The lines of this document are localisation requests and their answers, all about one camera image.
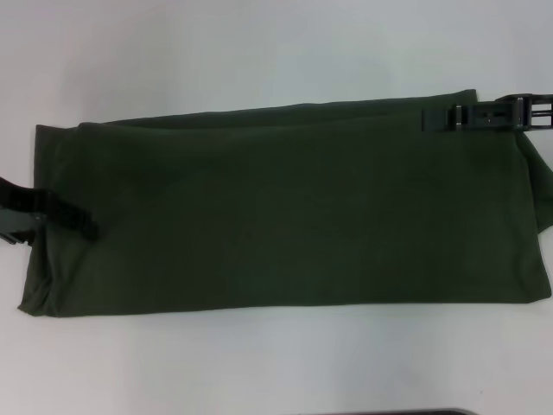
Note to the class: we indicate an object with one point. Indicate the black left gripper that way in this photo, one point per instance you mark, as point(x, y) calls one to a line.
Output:
point(19, 222)

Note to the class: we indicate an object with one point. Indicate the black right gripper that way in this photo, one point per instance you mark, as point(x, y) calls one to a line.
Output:
point(535, 112)

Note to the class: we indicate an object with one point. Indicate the dark green FREE t-shirt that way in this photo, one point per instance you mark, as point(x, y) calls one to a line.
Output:
point(281, 207)

